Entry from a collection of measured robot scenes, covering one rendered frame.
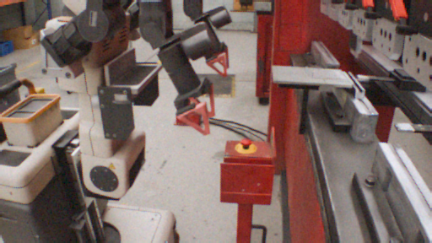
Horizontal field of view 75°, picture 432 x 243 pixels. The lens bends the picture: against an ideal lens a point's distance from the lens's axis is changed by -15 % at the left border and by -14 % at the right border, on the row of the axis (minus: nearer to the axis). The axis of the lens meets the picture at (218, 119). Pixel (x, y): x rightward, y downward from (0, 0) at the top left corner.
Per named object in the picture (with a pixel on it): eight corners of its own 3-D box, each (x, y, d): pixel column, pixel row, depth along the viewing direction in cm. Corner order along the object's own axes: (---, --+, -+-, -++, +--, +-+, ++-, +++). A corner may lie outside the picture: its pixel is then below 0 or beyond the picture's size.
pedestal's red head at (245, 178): (225, 168, 119) (226, 124, 112) (269, 170, 118) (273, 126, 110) (219, 202, 101) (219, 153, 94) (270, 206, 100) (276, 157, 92)
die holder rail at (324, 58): (310, 56, 187) (311, 40, 183) (320, 57, 186) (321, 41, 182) (325, 83, 142) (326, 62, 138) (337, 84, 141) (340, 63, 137)
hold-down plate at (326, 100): (319, 97, 125) (320, 90, 124) (332, 99, 125) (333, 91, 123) (332, 132, 98) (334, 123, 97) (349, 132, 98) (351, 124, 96)
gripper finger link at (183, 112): (223, 119, 76) (204, 84, 73) (220, 133, 70) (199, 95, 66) (197, 130, 78) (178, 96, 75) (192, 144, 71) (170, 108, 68)
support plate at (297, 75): (272, 67, 121) (272, 65, 121) (340, 72, 118) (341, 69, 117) (272, 83, 105) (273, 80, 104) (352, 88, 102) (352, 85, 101)
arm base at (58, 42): (65, 30, 77) (38, 40, 66) (84, 10, 74) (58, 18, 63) (84, 56, 79) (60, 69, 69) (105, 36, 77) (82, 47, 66)
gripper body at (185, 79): (209, 83, 78) (195, 55, 75) (202, 98, 69) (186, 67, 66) (186, 93, 80) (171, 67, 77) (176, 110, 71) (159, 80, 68)
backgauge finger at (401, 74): (351, 76, 115) (353, 63, 113) (413, 82, 112) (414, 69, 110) (359, 87, 104) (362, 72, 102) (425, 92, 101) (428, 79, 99)
